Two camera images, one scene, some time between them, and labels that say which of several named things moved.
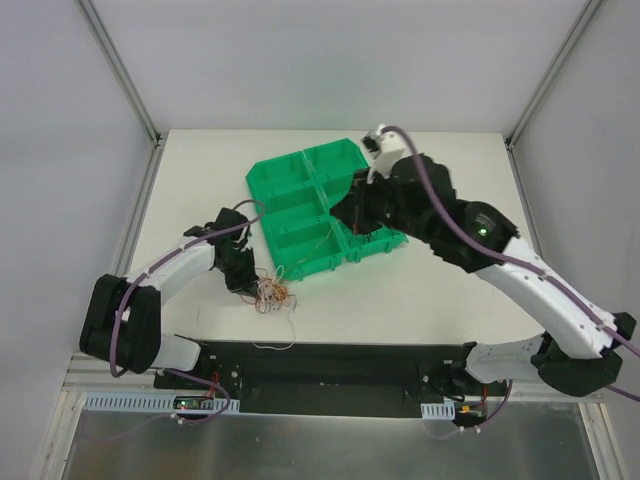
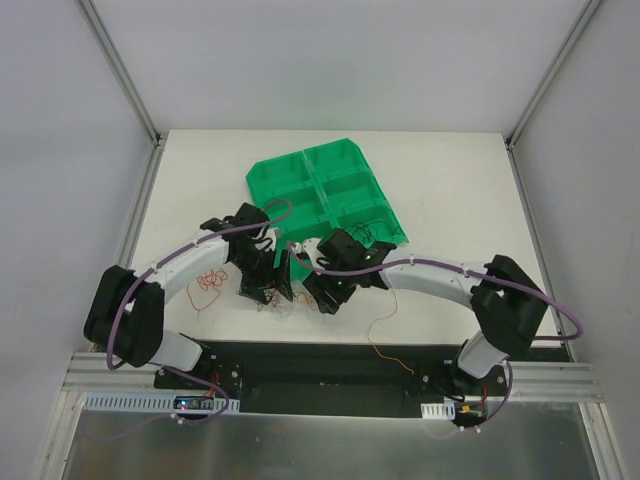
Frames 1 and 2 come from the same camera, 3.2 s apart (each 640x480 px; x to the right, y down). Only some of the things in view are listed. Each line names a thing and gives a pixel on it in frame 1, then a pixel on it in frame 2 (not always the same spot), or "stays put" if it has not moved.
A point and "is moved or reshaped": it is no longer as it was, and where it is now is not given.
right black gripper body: x=361 y=207 to x=320 y=288
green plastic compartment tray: x=334 y=167 stays put
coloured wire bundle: x=272 y=293 is moved or reshaped
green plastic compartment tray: x=298 y=233 stays put
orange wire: x=317 y=245 is moved or reshaped
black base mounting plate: x=337 y=378 stays put
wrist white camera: x=385 y=148 to x=309 y=245
